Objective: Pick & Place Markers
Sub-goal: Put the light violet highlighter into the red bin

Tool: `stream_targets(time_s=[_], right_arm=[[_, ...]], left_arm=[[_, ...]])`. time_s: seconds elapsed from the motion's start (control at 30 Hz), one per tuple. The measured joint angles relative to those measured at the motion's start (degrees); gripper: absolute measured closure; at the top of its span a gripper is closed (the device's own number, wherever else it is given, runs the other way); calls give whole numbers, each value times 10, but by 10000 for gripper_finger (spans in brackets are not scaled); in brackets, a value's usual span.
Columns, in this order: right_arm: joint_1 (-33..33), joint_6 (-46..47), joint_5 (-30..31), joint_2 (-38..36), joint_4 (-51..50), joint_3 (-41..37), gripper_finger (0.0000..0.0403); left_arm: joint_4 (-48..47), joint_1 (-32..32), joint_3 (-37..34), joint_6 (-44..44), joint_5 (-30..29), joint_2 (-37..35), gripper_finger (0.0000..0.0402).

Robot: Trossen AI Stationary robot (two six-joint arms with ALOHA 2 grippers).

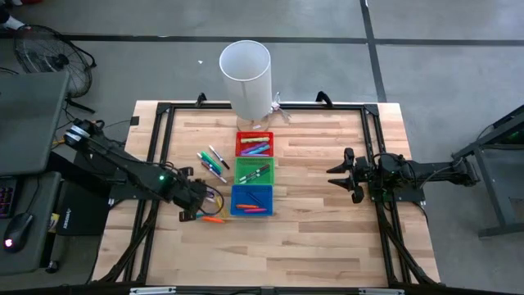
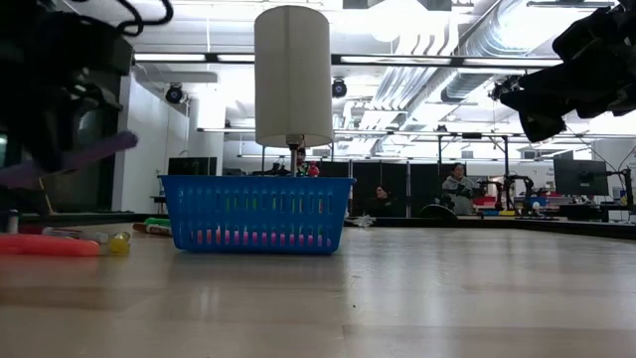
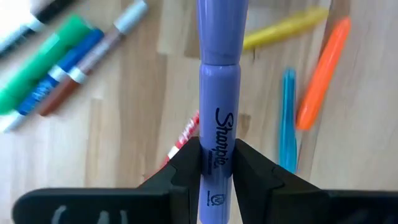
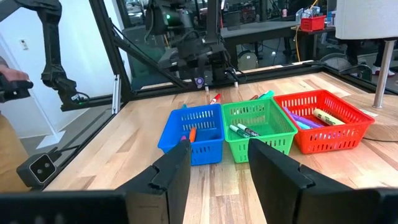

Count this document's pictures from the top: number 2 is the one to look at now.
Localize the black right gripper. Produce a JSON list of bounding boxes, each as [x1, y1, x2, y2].
[[498, 0, 636, 145]]

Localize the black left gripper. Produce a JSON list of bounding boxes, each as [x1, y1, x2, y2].
[[0, 0, 136, 175]]

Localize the purple highlighter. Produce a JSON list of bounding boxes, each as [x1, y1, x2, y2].
[[0, 129, 140, 191]]

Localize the orange marker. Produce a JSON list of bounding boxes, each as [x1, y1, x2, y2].
[[0, 233, 102, 259]]

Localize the black metal gantry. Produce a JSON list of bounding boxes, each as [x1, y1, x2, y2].
[[435, 131, 512, 206]]

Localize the black computer monitor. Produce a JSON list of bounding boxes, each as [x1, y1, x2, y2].
[[552, 157, 610, 198], [167, 156, 219, 177]]

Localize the black robot workstation rig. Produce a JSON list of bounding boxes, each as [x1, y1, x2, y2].
[[476, 172, 541, 216]]

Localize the small grey cylinder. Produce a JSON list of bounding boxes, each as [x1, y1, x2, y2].
[[3, 208, 21, 236]]

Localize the person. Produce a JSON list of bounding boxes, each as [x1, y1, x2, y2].
[[364, 183, 401, 219], [439, 162, 482, 217], [295, 147, 310, 178]]

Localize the thin yellow marker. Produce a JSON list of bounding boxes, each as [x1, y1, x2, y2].
[[106, 231, 133, 257]]

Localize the long ceiling light bar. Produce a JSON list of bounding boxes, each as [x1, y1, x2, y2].
[[133, 52, 255, 65], [331, 54, 562, 70]]

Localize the black partition panels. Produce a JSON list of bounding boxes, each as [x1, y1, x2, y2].
[[317, 159, 468, 219]]

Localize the blue plastic basket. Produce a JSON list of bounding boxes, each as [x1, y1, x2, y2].
[[158, 173, 358, 257]]

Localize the black aluminium rig frame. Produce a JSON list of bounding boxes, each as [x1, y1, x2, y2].
[[0, 211, 636, 241]]

